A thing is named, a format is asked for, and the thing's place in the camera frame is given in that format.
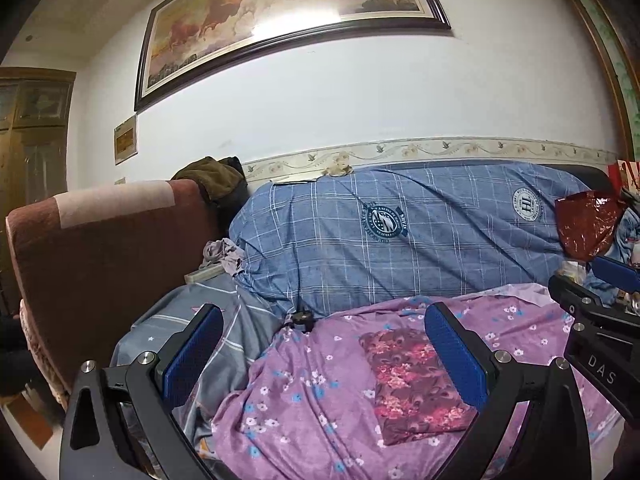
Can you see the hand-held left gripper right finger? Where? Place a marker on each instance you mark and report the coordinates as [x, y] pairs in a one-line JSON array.
[[457, 360]]

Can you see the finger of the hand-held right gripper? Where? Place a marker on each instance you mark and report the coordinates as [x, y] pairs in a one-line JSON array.
[[617, 272], [575, 295]]

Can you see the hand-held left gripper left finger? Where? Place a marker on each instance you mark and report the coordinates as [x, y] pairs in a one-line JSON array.
[[192, 360]]

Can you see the maroon floral shirt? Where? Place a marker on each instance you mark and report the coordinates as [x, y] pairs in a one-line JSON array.
[[400, 385]]

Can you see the blue denim cloth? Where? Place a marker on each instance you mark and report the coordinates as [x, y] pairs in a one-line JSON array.
[[627, 235]]

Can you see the grey star-print bedding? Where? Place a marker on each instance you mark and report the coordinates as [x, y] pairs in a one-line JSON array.
[[240, 340]]

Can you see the red plastic bag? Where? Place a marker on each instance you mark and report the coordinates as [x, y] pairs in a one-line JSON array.
[[587, 225]]

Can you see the red gift bag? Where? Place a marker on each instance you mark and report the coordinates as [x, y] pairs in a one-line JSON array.
[[625, 175]]

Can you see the black sofa backrest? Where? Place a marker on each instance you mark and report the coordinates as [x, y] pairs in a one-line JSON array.
[[592, 177]]

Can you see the crumpled grey-purple cloth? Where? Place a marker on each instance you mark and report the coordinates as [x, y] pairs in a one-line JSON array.
[[225, 257]]

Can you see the purple floral blanket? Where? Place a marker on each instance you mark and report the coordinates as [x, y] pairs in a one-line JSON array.
[[300, 385]]

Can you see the small black object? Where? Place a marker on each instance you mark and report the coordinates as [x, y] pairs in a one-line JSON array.
[[300, 320]]

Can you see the brown sofa armrest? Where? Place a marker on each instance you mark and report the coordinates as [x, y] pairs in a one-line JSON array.
[[100, 270]]

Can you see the blue plaid quilt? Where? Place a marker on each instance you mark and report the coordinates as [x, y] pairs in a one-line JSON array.
[[325, 250]]

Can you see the dark olive cloth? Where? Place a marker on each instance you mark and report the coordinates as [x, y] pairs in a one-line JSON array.
[[215, 177]]

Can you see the gold-framed mirror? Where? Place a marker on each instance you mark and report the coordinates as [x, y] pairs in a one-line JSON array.
[[615, 50]]

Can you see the wooden cabinet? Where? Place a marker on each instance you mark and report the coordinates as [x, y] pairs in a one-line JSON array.
[[35, 160]]

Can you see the framed horse painting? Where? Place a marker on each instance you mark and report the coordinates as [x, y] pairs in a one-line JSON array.
[[280, 10]]

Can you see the small wall plaque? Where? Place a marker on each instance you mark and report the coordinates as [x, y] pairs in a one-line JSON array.
[[126, 140]]

